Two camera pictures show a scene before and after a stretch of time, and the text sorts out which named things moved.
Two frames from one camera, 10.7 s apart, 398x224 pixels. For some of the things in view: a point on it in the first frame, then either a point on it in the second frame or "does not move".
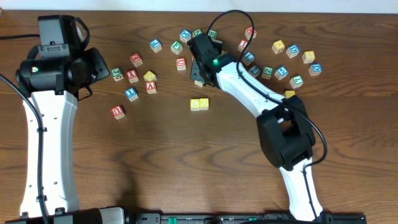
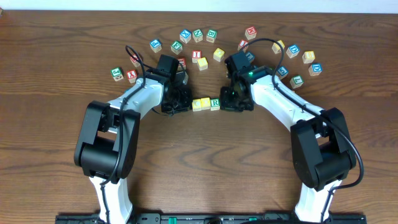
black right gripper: x=196 y=71 to x=232 y=100
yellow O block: x=204 y=103 does not move
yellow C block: x=194 y=104 does not move
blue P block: x=156 y=45 does not move
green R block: x=199 y=83 to x=214 y=104
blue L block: x=248 y=58 does not move
